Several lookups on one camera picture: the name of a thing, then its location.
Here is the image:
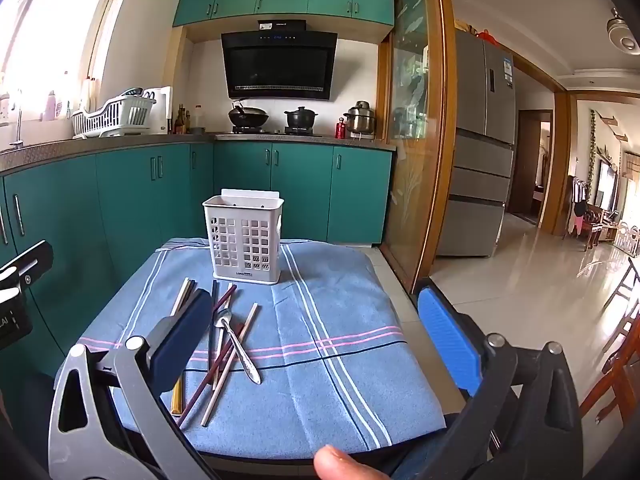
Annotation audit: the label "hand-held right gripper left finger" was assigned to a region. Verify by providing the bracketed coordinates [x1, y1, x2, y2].
[47, 289, 221, 480]

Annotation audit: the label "white dish rack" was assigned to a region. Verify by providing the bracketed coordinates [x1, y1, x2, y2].
[71, 94, 156, 139]

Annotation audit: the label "wooden chair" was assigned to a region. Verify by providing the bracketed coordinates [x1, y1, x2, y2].
[579, 256, 640, 426]

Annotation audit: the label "green base cabinets under window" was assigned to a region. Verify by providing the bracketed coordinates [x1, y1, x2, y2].
[0, 142, 216, 376]

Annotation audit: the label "person's right hand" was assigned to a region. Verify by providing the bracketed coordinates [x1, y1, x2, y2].
[314, 445, 392, 480]

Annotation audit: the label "ceiling light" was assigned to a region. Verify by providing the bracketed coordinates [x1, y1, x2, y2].
[606, 7, 640, 55]

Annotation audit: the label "hanging clothes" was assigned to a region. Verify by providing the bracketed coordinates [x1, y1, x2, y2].
[567, 176, 592, 241]

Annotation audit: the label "white plastic utensil basket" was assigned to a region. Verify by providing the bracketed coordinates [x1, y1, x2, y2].
[202, 189, 285, 286]

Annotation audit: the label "cream chopstick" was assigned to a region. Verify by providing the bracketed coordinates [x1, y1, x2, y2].
[171, 276, 196, 417]
[201, 302, 260, 428]
[213, 327, 225, 392]

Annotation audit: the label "black chopstick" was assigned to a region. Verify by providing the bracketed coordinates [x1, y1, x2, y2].
[207, 280, 219, 373]

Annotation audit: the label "stainless steel pot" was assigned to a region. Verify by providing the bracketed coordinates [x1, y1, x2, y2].
[343, 101, 377, 136]

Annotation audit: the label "grey kitchen countertop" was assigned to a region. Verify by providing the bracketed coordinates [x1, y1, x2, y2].
[0, 131, 397, 173]

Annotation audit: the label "brown wooden door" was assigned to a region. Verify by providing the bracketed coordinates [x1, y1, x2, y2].
[510, 110, 554, 226]

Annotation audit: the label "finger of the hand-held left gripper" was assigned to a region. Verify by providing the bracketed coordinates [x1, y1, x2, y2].
[0, 240, 54, 292]

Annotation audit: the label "black cooking pot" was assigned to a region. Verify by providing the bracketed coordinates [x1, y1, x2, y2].
[284, 106, 321, 130]

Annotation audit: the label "blue striped cloth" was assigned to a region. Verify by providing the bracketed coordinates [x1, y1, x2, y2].
[55, 237, 448, 461]

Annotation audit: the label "kitchen window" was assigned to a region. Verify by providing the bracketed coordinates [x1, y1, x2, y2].
[0, 0, 128, 126]

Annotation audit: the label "silver refrigerator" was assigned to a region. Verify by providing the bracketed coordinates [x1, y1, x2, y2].
[435, 29, 517, 259]

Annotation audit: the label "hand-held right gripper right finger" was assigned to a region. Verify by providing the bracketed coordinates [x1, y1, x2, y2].
[395, 286, 584, 480]

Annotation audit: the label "dark red chopstick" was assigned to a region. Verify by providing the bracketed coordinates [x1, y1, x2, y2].
[177, 325, 247, 428]
[212, 283, 236, 328]

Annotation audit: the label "black wok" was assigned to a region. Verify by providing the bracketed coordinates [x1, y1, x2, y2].
[228, 100, 270, 128]

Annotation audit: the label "white countertop appliance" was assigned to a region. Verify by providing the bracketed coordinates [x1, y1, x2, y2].
[144, 86, 174, 135]

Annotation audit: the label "metal faucet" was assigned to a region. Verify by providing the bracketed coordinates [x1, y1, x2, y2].
[9, 89, 27, 150]

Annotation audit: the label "gas stove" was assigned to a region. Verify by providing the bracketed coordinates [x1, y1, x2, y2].
[231, 127, 325, 137]

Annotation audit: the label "black range hood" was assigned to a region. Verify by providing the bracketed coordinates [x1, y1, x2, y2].
[221, 20, 338, 101]

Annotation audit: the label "metal spoon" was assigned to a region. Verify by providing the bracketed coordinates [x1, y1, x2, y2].
[216, 309, 263, 385]

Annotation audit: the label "wooden glass sliding door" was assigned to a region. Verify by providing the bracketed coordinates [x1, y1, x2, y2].
[377, 0, 459, 295]

